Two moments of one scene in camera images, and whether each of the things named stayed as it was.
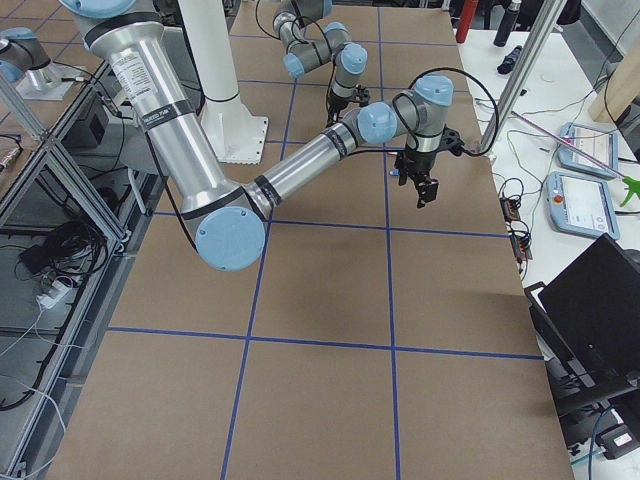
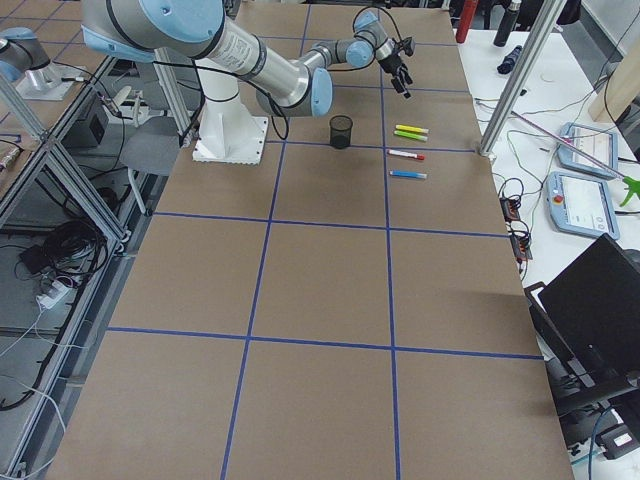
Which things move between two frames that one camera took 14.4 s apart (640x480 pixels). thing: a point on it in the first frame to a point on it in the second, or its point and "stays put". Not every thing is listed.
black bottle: x=507 y=23 stays put
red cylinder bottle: x=468 y=11 stays put
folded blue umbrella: x=510 y=59 stays put
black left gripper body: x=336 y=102 to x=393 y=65
